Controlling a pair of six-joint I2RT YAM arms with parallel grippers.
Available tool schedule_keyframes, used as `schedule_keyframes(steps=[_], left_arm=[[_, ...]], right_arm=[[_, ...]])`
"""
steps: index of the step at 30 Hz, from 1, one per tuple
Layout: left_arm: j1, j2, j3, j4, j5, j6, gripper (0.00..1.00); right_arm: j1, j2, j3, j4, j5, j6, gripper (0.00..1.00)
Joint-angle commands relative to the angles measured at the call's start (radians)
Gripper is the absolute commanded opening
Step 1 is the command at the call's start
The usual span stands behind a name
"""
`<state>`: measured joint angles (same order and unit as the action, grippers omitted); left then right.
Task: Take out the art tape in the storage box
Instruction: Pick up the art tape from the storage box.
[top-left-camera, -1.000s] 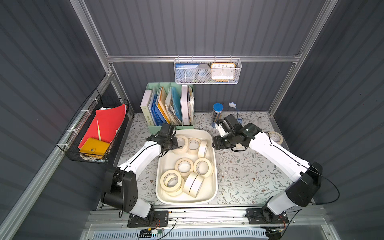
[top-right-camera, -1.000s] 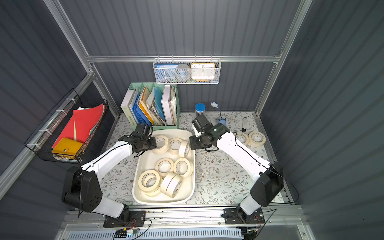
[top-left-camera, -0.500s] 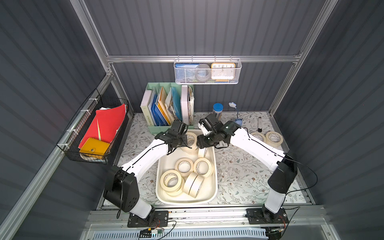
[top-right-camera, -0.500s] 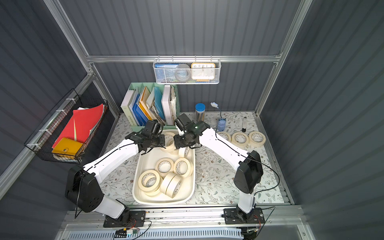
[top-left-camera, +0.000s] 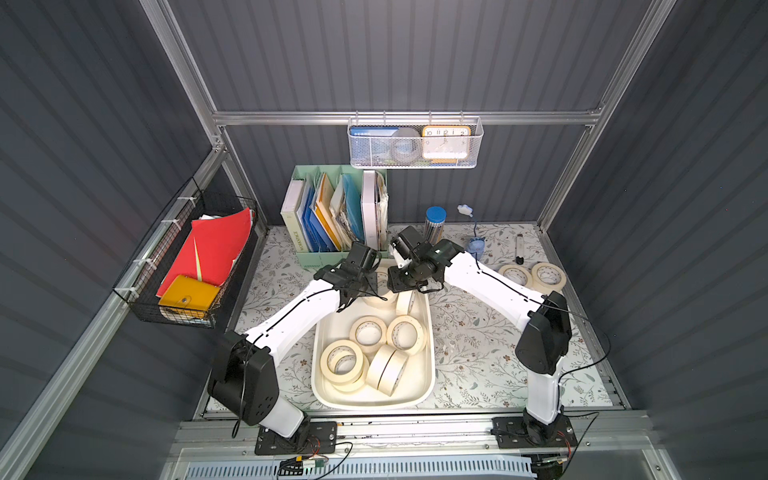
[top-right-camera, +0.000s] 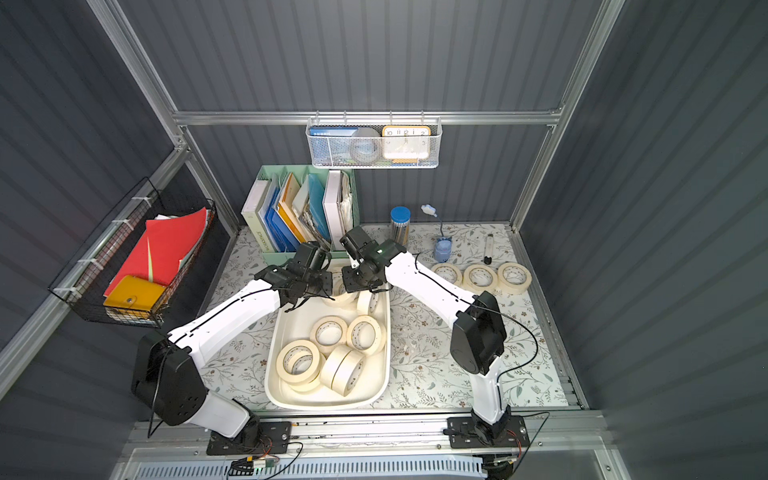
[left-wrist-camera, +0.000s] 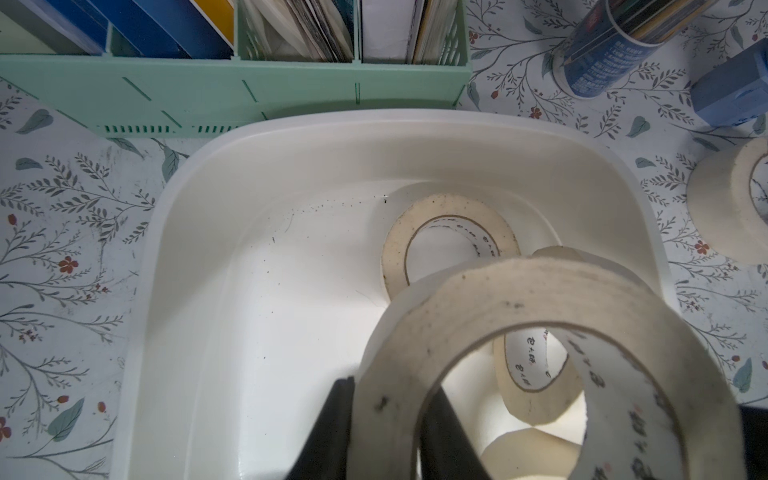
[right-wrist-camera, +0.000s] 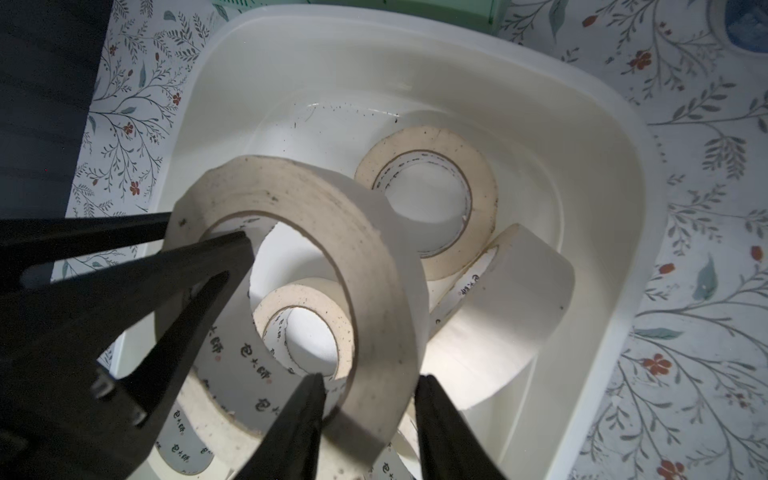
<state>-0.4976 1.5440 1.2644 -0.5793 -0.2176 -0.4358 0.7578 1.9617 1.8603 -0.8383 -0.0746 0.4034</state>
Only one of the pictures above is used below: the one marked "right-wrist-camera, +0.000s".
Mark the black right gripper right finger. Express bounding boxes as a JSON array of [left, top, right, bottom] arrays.
[[415, 375, 505, 480]]

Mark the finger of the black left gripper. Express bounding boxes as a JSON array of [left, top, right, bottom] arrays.
[[1, 213, 254, 479]]

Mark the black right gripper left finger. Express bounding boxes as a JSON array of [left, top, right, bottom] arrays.
[[235, 374, 326, 480]]

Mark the cream masking tape roll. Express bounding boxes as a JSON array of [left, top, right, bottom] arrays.
[[366, 401, 422, 480], [422, 224, 575, 410], [129, 402, 235, 480], [163, 156, 429, 479], [355, 126, 498, 281], [253, 277, 355, 381]]

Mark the white plastic storage box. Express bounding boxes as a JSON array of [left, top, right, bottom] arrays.
[[150, 5, 666, 468]]

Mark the blue lid pencil jar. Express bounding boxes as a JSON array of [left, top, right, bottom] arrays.
[[707, 0, 767, 57]]

